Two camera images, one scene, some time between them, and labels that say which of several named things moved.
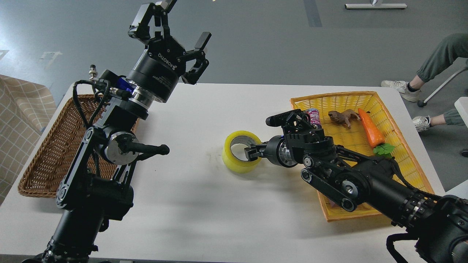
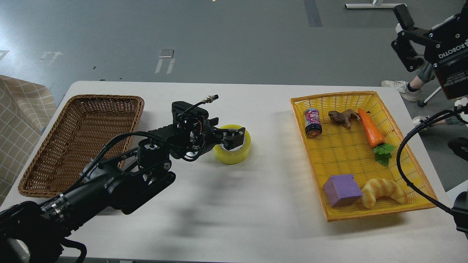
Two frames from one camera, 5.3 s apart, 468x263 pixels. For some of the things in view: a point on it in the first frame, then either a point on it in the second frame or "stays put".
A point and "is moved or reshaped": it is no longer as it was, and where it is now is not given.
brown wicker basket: x=45 y=172 stays put
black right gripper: x=271 y=153 to x=445 y=46
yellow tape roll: x=233 y=164 is moved or reshaped
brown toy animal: x=344 y=116 stays put
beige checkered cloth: x=27 y=107 stays put
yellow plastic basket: x=359 y=122 stays put
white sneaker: x=403 y=88 stays put
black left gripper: x=159 y=69 to x=212 y=136
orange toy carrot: x=376 y=134 stays put
